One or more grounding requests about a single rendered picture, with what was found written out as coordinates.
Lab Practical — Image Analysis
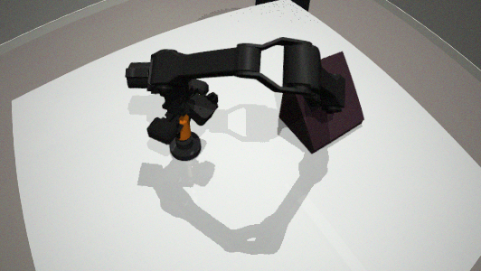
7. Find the orange knob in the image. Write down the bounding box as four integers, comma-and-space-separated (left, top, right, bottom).
179, 115, 191, 140

